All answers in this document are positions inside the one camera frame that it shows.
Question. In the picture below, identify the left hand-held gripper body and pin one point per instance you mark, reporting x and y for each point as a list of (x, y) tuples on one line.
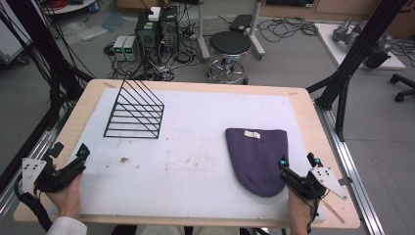
[(55, 178)]

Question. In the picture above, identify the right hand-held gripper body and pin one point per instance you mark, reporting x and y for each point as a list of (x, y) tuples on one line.
[(310, 184)]

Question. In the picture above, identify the purple knitted beanie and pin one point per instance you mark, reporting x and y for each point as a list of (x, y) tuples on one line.
[(257, 160)]

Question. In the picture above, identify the person's left hand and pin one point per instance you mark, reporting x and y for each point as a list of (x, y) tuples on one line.
[(67, 197)]

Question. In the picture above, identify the person's right hand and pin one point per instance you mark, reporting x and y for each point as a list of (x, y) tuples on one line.
[(298, 212)]

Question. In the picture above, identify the thin wooden strip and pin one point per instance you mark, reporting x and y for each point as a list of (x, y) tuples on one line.
[(333, 211)]

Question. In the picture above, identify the white foam mat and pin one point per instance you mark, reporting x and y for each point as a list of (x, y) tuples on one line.
[(189, 147)]

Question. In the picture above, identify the small white power unit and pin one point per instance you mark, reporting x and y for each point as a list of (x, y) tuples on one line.
[(119, 48), (131, 48)]

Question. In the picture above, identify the black office chair base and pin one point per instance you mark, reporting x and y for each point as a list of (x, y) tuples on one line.
[(403, 86)]

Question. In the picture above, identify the grey equipment case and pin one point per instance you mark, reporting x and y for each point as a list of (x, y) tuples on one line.
[(11, 39)]

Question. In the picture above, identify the white floor platform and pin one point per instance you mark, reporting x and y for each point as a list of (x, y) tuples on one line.
[(332, 42)]

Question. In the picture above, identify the clear plastic sheet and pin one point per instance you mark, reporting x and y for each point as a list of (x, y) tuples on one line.
[(83, 31)]

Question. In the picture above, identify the black round stool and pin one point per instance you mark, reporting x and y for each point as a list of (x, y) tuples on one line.
[(230, 44)]

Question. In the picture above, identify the grey robot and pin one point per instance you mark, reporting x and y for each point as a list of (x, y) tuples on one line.
[(352, 32)]

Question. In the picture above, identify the grey table leg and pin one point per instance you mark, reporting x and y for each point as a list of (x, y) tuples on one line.
[(256, 31), (203, 31)]

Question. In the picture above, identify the black computer tower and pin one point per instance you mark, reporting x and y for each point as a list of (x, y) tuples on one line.
[(147, 34), (169, 31)]

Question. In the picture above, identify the round white table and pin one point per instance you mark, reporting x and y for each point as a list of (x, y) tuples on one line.
[(70, 6)]

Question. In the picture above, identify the black flat box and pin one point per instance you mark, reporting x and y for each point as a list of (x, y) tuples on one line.
[(240, 23)]

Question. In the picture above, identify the white box on computer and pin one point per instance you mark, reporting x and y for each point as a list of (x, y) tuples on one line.
[(154, 13)]

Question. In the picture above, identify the aluminium rail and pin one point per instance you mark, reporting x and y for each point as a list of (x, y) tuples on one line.
[(352, 169), (32, 153)]

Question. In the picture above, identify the black metal frame stand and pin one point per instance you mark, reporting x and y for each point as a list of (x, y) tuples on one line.
[(49, 55), (355, 55)]

